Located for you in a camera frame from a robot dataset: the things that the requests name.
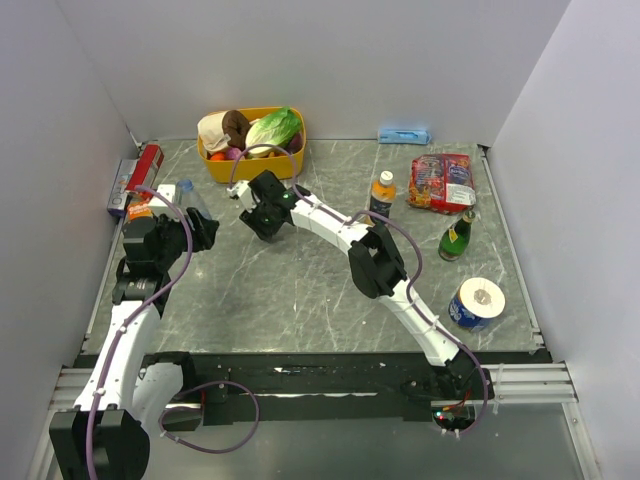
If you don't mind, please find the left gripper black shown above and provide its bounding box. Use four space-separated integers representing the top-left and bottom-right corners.
152 207 218 270

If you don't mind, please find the clear blue water bottle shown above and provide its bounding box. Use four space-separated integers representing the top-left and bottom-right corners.
176 179 212 220

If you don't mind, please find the orange drink bottle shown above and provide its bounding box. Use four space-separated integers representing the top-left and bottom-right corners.
369 177 396 218

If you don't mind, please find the white bottle cap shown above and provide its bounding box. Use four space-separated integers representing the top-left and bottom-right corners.
379 171 394 186

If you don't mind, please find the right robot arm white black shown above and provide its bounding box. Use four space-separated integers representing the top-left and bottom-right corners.
227 170 490 400

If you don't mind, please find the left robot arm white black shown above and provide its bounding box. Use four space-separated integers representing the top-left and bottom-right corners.
49 207 219 479

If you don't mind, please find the yellow plastic basket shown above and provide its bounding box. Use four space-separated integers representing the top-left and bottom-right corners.
197 107 306 184

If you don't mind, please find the orange razor box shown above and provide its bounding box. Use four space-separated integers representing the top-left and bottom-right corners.
125 199 153 223

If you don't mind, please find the red box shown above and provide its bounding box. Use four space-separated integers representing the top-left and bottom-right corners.
126 144 164 192

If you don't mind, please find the purple grey box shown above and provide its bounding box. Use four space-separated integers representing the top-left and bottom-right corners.
106 159 137 218

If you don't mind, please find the plush cabbage toy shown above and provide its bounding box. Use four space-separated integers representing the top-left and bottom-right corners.
245 107 302 157

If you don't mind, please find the brown beige plush toy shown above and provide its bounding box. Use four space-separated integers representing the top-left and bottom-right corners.
197 110 251 154

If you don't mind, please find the blue tissue pack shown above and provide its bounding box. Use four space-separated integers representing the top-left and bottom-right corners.
377 128 432 145

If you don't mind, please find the red snack bag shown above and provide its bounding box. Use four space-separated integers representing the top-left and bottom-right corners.
407 153 476 215

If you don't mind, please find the small dark jar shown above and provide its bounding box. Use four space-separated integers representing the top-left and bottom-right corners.
438 210 476 261

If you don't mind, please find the white blue can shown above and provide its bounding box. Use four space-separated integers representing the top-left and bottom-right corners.
448 277 506 331

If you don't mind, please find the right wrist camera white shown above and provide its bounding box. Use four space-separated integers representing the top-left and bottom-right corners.
226 180 257 212

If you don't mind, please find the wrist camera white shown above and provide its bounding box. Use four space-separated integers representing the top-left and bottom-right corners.
226 180 257 212
148 184 179 220

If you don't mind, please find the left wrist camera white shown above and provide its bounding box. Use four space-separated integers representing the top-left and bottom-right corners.
148 184 179 220

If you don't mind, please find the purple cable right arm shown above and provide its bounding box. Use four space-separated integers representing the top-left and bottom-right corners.
228 143 490 436

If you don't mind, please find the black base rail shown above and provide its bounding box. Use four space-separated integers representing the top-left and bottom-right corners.
139 352 502 426

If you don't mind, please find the aluminium frame rail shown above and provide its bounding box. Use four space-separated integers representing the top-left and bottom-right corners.
487 363 578 404

